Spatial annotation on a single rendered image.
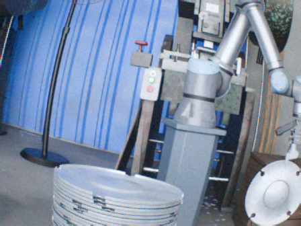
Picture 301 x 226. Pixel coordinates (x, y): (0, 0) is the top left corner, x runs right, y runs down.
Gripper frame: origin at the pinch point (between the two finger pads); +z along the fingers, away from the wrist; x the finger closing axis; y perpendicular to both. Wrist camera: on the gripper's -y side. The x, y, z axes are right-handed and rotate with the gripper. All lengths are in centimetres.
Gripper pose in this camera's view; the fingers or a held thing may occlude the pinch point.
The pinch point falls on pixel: (285, 162)
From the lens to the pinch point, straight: 159.6
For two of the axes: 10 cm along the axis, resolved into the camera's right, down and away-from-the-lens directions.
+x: 4.2, 0.3, 9.0
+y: 8.9, 1.8, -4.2
